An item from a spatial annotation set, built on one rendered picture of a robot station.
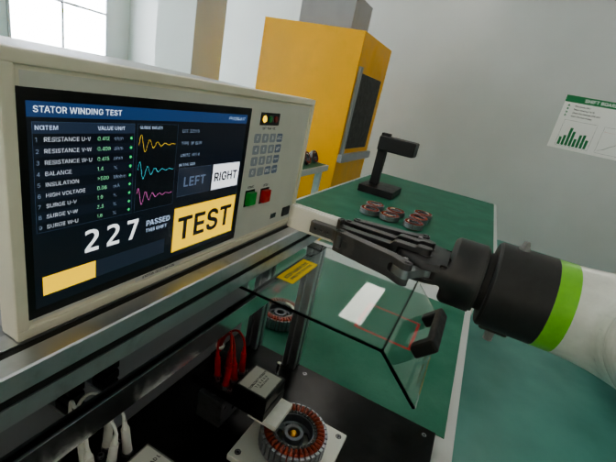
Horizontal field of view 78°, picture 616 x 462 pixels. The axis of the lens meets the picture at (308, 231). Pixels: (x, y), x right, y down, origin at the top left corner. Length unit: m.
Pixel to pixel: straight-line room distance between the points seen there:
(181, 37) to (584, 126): 4.60
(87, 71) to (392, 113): 5.46
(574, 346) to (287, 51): 4.03
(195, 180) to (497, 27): 5.38
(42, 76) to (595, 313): 0.46
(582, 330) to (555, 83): 5.23
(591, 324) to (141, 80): 0.43
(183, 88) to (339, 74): 3.63
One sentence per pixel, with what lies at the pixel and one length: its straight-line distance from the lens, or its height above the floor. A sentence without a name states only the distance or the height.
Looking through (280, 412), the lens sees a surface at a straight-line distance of 0.70.
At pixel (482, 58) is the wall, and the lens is 5.61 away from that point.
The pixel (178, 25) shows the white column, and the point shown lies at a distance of 4.46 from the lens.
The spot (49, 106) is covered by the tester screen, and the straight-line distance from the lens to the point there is 0.31.
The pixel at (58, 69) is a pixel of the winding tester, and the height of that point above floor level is 1.31.
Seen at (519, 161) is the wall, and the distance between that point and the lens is 5.56.
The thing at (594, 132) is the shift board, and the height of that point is 1.55.
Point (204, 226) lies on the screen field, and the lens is 0.46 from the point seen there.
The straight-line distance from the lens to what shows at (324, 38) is 4.11.
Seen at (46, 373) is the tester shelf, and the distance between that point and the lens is 0.35.
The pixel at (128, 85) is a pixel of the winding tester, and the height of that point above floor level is 1.31.
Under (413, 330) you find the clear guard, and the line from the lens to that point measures 0.59.
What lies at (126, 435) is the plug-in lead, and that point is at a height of 0.93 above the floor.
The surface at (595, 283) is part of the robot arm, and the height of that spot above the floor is 1.22.
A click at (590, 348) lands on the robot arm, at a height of 1.17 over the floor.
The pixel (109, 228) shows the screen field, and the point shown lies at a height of 1.19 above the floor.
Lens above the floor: 1.33
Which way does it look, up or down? 20 degrees down
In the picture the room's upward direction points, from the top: 12 degrees clockwise
